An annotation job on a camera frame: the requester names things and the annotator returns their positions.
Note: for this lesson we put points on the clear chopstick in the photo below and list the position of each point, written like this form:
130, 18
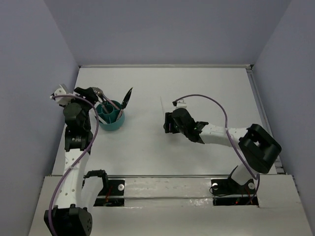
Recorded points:
161, 101

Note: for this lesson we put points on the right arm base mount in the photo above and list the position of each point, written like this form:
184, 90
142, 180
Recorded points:
227, 192

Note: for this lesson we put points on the teal utensil holder cup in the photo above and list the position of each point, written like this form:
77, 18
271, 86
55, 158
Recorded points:
110, 121

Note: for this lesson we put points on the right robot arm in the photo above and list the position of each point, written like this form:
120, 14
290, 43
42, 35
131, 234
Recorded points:
255, 147

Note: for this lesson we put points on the green handled fork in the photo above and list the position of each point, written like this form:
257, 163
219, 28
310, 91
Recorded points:
100, 94

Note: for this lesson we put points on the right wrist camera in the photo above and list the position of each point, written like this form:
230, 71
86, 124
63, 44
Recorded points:
179, 104

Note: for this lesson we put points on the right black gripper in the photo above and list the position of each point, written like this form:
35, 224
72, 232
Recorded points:
169, 118

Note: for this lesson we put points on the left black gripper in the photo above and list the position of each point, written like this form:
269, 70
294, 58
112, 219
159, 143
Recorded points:
86, 93

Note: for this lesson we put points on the green handled knife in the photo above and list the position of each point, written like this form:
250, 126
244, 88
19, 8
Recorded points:
126, 99

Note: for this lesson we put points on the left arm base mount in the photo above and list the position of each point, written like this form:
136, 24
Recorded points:
112, 189

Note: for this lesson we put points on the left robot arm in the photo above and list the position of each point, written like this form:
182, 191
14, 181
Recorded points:
69, 212

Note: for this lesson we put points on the silver spoon pink handle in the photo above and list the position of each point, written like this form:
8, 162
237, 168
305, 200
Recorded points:
107, 100

